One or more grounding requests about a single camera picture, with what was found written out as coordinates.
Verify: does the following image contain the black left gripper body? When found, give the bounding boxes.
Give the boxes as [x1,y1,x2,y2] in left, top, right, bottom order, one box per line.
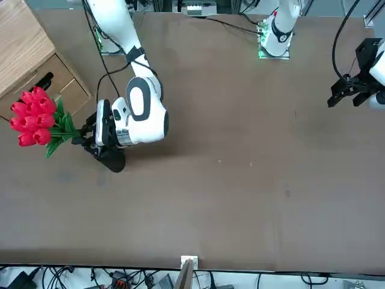
[342,38,382,91]

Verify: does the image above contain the white power strip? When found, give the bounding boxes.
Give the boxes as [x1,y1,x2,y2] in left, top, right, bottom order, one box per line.
[185,3,203,16]

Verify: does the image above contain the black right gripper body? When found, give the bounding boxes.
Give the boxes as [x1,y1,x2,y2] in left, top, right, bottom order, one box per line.
[96,117,119,149]

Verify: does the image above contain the thick black table cable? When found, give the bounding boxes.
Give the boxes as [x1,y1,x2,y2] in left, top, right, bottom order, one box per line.
[192,14,260,34]

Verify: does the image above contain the aluminium profile post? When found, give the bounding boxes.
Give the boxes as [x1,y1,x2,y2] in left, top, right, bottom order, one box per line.
[174,255,200,289]

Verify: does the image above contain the wooden drawer box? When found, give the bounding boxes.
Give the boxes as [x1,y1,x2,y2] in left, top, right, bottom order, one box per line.
[0,0,93,123]

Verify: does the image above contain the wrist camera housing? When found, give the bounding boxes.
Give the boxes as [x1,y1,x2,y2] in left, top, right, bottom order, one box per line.
[94,99,112,147]

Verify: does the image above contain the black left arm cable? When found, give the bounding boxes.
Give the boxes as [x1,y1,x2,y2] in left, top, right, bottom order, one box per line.
[331,0,362,82]

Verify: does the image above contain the black drawer handle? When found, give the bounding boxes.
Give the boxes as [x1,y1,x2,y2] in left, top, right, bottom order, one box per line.
[28,72,54,91]

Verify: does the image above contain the black hub orange ports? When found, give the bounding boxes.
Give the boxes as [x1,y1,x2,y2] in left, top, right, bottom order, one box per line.
[110,270,134,288]

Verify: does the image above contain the black cylindrical vase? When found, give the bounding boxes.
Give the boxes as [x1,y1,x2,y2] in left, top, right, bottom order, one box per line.
[90,147,126,173]

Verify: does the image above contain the red tulip bouquet green leaves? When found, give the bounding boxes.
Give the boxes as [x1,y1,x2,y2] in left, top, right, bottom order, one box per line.
[8,86,88,159]

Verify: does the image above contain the aluminium profile rail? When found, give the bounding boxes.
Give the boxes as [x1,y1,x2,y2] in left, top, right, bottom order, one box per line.
[363,0,385,28]

